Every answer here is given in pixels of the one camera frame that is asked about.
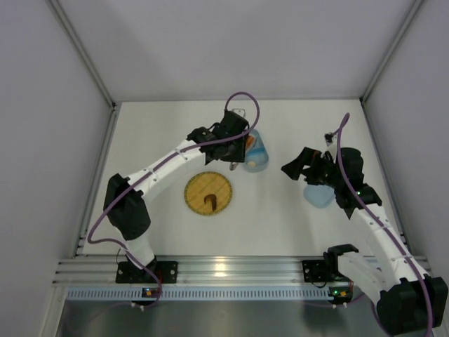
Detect aluminium frame post right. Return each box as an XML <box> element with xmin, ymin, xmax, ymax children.
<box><xmin>359</xmin><ymin>0</ymin><xmax>427</xmax><ymax>106</ymax></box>

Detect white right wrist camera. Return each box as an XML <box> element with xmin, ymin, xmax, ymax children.
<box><xmin>324</xmin><ymin>131</ymin><xmax>338</xmax><ymax>147</ymax></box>

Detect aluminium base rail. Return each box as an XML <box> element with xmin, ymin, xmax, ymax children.
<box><xmin>52</xmin><ymin>256</ymin><xmax>304</xmax><ymax>286</ymax></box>

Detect light blue lunch box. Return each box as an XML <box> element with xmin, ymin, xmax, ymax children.
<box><xmin>243</xmin><ymin>129</ymin><xmax>269</xmax><ymax>173</ymax></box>

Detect aluminium frame post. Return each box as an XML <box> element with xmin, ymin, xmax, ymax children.
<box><xmin>45</xmin><ymin>0</ymin><xmax>116</xmax><ymax>111</ymax></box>
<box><xmin>359</xmin><ymin>0</ymin><xmax>427</xmax><ymax>106</ymax></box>

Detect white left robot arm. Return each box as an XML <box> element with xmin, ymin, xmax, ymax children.
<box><xmin>104</xmin><ymin>110</ymin><xmax>249</xmax><ymax>271</ymax></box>

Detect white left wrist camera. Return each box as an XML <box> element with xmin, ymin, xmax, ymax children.
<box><xmin>232</xmin><ymin>108</ymin><xmax>246</xmax><ymax>118</ymax></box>

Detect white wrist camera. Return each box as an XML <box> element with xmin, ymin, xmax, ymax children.
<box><xmin>232</xmin><ymin>108</ymin><xmax>246</xmax><ymax>118</ymax></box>
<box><xmin>324</xmin><ymin>131</ymin><xmax>338</xmax><ymax>147</ymax></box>

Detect slotted cable duct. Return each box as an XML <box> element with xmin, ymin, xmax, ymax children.
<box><xmin>66</xmin><ymin>285</ymin><xmax>351</xmax><ymax>302</ymax></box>

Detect aluminium frame post left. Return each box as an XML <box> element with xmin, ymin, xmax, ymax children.
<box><xmin>45</xmin><ymin>0</ymin><xmax>116</xmax><ymax>111</ymax></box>

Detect brown green vegetable piece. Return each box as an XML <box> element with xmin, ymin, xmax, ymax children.
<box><xmin>203</xmin><ymin>194</ymin><xmax>217</xmax><ymax>211</ymax></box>

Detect metal serving tongs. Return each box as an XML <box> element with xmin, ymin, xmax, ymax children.
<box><xmin>229</xmin><ymin>162</ymin><xmax>239</xmax><ymax>171</ymax></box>

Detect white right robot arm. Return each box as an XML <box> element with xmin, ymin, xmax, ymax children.
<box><xmin>281</xmin><ymin>147</ymin><xmax>448</xmax><ymax>336</ymax></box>

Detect purple cable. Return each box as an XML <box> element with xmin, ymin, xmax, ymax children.
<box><xmin>301</xmin><ymin>112</ymin><xmax>436</xmax><ymax>334</ymax></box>
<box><xmin>86</xmin><ymin>91</ymin><xmax>261</xmax><ymax>310</ymax></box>

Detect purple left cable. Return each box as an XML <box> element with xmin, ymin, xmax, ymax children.
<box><xmin>86</xmin><ymin>91</ymin><xmax>261</xmax><ymax>310</ymax></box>

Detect round bamboo plate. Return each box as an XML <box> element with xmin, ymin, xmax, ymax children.
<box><xmin>184</xmin><ymin>171</ymin><xmax>234</xmax><ymax>216</ymax></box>

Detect orange fried piece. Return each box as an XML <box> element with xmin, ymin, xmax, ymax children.
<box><xmin>246</xmin><ymin>136</ymin><xmax>255</xmax><ymax>149</ymax></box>

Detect light blue lunch box lid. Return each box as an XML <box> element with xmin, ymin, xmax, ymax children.
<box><xmin>303</xmin><ymin>185</ymin><xmax>335</xmax><ymax>209</ymax></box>

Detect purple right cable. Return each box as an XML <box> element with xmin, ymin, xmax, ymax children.
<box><xmin>301</xmin><ymin>112</ymin><xmax>436</xmax><ymax>334</ymax></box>

